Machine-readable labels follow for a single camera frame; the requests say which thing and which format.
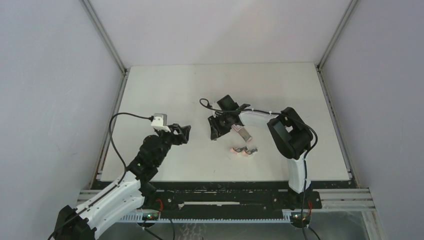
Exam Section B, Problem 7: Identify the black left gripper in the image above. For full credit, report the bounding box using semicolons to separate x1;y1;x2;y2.
154;123;190;166

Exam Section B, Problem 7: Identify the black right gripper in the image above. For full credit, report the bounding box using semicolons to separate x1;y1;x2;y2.
208;112;232;141

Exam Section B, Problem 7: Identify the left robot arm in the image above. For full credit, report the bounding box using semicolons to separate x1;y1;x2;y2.
48;123;191;240

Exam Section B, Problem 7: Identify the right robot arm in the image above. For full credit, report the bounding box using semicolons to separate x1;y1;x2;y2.
207;107;318;208

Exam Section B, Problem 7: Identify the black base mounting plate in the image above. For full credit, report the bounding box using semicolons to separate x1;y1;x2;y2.
91;180;357;220

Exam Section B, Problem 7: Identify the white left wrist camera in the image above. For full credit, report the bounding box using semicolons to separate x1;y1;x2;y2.
150;113;171;133

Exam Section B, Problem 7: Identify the black left camera cable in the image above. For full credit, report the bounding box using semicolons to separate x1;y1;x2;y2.
108;112;155;173

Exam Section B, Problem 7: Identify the aluminium left frame rail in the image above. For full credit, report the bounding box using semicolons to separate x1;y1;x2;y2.
80;0;128;189

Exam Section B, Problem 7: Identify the aluminium frame rail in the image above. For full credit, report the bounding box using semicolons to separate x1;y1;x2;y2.
315;0;361;188
80;0;128;189

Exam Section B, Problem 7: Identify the white slotted cable duct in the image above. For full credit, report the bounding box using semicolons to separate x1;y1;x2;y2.
115;211;292;224

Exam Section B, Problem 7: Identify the aluminium right frame rail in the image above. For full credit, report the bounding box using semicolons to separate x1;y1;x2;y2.
315;0;361;188

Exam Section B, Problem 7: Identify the aluminium front extrusion rail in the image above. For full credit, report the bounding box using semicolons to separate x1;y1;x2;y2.
75;188;377;213

